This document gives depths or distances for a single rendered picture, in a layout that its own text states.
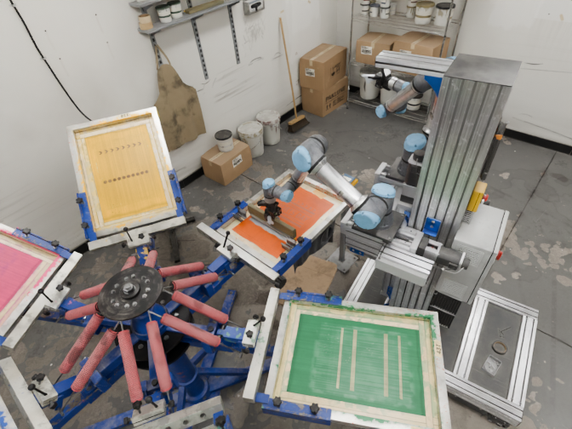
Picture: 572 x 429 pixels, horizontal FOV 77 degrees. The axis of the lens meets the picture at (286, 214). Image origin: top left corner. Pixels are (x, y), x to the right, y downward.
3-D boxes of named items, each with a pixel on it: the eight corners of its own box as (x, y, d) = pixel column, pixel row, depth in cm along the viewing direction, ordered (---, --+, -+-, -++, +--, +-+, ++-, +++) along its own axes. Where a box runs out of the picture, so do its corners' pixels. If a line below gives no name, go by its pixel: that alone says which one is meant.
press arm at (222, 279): (299, 209, 262) (298, 203, 258) (305, 213, 259) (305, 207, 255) (158, 333, 199) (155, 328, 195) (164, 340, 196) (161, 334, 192)
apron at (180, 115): (204, 130, 416) (178, 34, 342) (208, 132, 412) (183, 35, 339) (167, 151, 389) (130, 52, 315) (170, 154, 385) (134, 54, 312)
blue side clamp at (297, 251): (305, 243, 228) (305, 235, 223) (311, 246, 226) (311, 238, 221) (273, 272, 213) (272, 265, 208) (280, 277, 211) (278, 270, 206)
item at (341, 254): (339, 247, 345) (342, 167, 278) (357, 258, 334) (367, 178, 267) (325, 261, 334) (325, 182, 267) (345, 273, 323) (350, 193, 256)
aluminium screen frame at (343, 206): (289, 172, 280) (288, 168, 277) (352, 202, 250) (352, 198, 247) (213, 231, 240) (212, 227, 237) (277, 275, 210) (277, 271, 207)
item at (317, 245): (325, 233, 275) (326, 202, 252) (334, 238, 271) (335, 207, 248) (287, 271, 252) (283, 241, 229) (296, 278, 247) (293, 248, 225)
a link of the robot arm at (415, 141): (397, 156, 217) (400, 136, 208) (413, 148, 222) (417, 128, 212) (412, 165, 210) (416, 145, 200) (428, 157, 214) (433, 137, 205)
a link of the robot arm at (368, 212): (393, 208, 174) (311, 131, 175) (380, 226, 166) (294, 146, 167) (379, 218, 184) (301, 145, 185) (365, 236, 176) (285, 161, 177)
